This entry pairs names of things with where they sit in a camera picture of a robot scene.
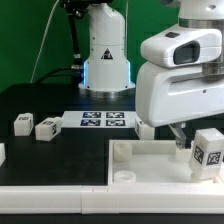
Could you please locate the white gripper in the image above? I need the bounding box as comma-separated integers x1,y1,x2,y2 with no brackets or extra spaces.
135,62,224,150

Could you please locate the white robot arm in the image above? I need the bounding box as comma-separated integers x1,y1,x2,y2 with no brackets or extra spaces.
79,0,224,148

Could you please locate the white sheet with markers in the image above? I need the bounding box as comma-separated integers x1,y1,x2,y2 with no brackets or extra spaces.
62,111,136,128

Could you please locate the white right fence rail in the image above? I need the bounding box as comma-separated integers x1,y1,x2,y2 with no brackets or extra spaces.
214,168,224,185

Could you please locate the white fence rail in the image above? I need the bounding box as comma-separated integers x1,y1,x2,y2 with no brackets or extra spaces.
0,184,224,214
0,143,6,166
214,168,224,185

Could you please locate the white front fence rail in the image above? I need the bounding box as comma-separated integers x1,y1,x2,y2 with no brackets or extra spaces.
0,184,224,214

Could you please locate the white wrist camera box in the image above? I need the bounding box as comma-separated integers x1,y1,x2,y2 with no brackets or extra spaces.
141,25,222,68

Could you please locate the black cable with connector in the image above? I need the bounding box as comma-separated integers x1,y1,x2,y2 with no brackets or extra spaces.
34,0,92,84

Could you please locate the white thin cable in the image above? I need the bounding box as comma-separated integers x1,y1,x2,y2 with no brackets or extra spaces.
29,0,63,84

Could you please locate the white left fence rail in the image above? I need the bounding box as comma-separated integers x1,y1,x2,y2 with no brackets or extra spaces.
0,143,6,166

